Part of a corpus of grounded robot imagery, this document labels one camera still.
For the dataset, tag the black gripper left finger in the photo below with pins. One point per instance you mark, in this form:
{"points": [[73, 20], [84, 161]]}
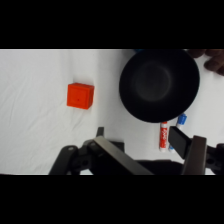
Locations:
{"points": [[100, 156]]}

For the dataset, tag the blue whiteboard marker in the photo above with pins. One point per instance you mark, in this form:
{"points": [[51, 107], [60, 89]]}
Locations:
{"points": [[182, 121]]}

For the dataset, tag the red cube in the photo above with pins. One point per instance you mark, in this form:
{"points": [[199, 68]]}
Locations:
{"points": [[80, 96]]}

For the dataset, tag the black bowl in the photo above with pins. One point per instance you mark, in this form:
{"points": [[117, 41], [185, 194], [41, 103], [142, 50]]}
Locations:
{"points": [[159, 86]]}

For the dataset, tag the brown plush toy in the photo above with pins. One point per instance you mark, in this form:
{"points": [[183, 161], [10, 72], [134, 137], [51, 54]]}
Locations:
{"points": [[215, 61]]}

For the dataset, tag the red whiteboard marker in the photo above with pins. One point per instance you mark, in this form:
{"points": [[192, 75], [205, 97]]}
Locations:
{"points": [[163, 136]]}

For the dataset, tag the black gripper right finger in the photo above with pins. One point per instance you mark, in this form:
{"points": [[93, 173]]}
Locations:
{"points": [[196, 156]]}

